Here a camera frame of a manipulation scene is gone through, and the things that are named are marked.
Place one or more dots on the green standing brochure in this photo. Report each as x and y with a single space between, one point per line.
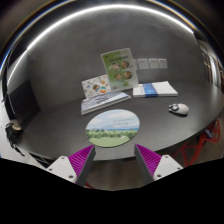
120 69

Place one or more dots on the small colourful standing card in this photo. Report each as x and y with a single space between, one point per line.
96 86

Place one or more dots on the white wall paper right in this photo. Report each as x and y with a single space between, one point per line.
163 63

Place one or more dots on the white wall paper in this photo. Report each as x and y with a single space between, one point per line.
163 63
143 64
154 64

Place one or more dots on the round landscape mouse pad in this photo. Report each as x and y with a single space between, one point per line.
112 128

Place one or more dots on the white wall paper left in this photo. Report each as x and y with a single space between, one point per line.
143 64

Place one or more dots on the white blue book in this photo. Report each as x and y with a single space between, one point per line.
156 89

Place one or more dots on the white wall paper middle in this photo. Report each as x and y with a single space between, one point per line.
154 64

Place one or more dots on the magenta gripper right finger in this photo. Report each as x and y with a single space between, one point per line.
153 166

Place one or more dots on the striped grey booklet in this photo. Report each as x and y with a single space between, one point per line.
102 101

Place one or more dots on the black monitor screen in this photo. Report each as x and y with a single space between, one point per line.
23 101

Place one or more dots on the black device with cables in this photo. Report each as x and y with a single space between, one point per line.
13 134

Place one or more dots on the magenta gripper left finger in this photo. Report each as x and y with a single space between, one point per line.
76 167

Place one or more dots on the white grey computer mouse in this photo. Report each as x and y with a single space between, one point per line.
179 109

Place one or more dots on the red metal table leg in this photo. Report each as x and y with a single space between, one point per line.
210 134

